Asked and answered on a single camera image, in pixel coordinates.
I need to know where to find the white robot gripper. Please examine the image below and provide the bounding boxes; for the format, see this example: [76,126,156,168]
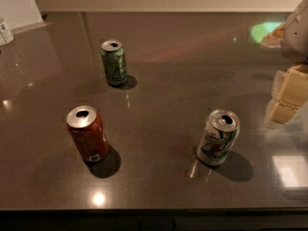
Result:
[264,0,308,130]

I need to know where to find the white 7up soda can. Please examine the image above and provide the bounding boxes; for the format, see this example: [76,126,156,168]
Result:
[196,109,240,167]

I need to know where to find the green soda can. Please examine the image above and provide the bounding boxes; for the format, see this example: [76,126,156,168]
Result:
[101,39,127,86]

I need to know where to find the red soda can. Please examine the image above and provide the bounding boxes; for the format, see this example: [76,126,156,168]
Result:
[66,105,109,163]

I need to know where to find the white container at left edge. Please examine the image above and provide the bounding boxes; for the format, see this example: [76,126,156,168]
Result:
[0,17,14,46]

